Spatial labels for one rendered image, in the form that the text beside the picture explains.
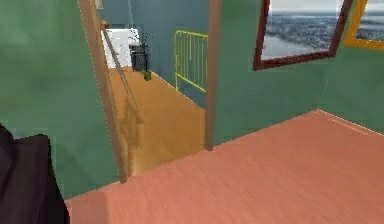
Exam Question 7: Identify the yellow metal rack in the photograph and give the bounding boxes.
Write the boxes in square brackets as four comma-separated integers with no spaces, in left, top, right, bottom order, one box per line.
[173,29,209,94]

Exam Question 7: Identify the black bin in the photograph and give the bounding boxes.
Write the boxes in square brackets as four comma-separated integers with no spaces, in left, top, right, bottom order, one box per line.
[129,42,151,73]

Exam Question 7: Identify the white cabinet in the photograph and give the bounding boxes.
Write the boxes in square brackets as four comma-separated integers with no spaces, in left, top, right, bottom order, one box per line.
[101,27,140,69]

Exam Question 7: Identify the red framed landscape picture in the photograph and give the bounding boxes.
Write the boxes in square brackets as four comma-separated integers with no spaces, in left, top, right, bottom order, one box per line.
[252,0,354,72]

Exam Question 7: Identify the yellow framed landscape picture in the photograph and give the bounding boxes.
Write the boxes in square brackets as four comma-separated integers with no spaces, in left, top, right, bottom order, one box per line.
[343,0,384,51]

